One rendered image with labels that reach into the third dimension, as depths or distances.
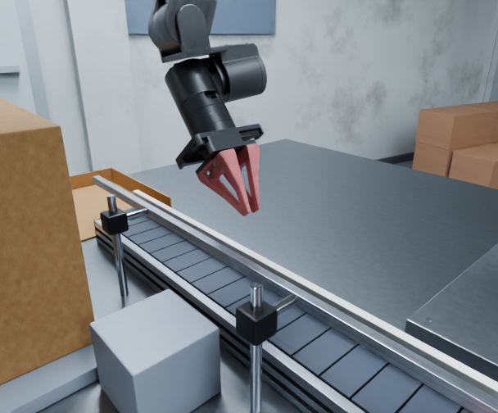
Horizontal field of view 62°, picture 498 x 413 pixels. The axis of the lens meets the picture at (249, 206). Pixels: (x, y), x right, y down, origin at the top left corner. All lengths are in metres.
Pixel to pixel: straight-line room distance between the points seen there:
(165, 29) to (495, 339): 0.52
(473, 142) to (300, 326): 3.32
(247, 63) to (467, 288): 0.43
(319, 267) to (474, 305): 0.25
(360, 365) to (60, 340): 0.34
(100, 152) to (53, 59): 0.57
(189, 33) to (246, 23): 2.59
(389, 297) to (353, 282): 0.06
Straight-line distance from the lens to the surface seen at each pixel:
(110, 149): 2.70
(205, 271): 0.62
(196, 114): 0.51
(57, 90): 2.73
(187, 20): 0.52
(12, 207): 0.47
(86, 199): 1.08
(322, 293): 0.52
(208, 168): 0.50
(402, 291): 0.71
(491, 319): 0.60
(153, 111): 2.87
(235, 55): 0.57
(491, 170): 3.38
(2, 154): 0.45
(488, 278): 0.69
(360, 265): 0.75
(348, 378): 0.47
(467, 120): 3.61
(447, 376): 0.37
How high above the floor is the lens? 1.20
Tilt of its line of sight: 23 degrees down
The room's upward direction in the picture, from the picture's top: straight up
